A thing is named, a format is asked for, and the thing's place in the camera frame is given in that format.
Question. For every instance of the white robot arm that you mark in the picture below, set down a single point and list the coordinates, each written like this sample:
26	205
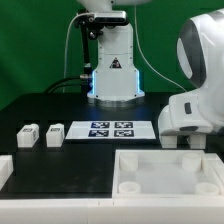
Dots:
200	54

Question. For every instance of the white fiducial marker sheet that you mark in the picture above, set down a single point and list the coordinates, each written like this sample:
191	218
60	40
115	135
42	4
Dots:
84	130

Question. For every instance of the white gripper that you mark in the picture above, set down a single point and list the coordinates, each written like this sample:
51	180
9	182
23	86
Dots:
185	115

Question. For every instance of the white square tabletop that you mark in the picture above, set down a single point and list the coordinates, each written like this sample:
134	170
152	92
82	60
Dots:
172	173

